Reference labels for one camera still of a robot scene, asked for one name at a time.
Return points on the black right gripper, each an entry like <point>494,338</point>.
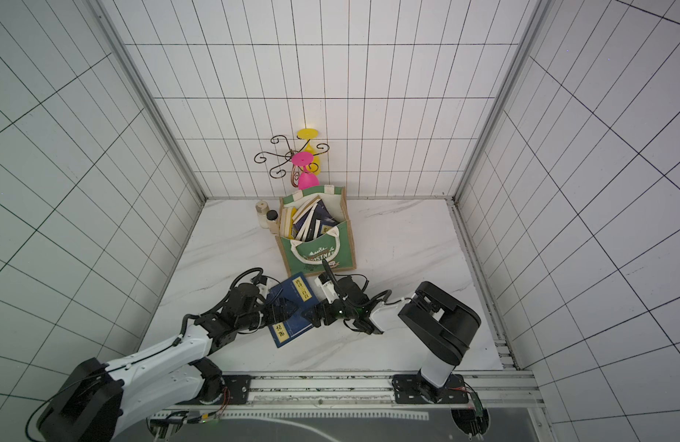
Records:
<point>326,308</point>

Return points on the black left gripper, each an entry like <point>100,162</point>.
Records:
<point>274,316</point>

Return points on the blue book with label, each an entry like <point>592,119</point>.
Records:
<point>296,289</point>

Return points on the burlap Christmas canvas bag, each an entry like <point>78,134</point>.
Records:
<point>336,247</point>

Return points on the blue book with text grid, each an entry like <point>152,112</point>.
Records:
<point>314,231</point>

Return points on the dark blue barcode book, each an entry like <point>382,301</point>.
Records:
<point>331,212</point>

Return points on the dark blue portrait book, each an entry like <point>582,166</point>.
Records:
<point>302,226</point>

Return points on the dark bottom book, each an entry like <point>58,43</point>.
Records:
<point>305,208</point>

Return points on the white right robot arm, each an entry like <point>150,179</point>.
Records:
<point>445,325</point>

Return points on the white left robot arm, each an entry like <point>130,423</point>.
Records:
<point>99,400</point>

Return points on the black-lidded spice jar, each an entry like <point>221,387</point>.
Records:
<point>272,221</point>

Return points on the white powder spice jar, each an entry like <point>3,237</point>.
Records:
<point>262,208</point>

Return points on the pink plastic goblet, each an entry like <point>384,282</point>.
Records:
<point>307,174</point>

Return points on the dark metal cup stand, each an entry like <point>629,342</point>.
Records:
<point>284,166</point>

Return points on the yellow plastic goblet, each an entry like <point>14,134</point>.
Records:
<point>308,135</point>

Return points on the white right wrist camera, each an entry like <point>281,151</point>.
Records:
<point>325,288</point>

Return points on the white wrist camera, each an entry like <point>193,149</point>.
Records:
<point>263,284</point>
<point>325,288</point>

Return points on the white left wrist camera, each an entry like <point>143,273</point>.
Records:
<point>263,284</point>

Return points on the metal base rail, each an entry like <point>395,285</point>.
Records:
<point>358,394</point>

